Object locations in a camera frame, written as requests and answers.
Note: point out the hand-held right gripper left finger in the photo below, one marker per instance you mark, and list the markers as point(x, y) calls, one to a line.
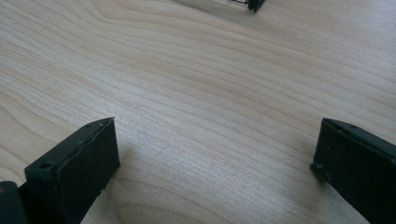
point(77, 169)

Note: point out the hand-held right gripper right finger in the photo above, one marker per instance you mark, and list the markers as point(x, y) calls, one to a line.
point(358, 165)

